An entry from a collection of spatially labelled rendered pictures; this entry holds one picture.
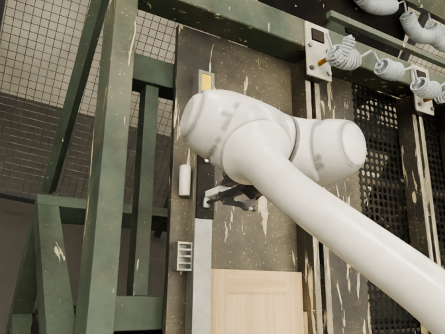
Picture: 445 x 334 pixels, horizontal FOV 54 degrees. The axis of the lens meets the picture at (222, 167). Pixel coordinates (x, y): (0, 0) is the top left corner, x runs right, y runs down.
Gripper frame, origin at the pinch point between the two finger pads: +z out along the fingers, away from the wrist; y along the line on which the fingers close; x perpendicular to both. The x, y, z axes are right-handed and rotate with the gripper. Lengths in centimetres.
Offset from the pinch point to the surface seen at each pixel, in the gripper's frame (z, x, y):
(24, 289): 145, -21, 22
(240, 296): 15.3, 16.1, 23.2
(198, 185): 11.9, 1.3, -4.3
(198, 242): 12.9, 2.0, 10.1
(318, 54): 6, 40, -51
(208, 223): 12.9, 4.9, 5.2
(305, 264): 13.2, 37.1, 14.3
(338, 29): 28, 74, -84
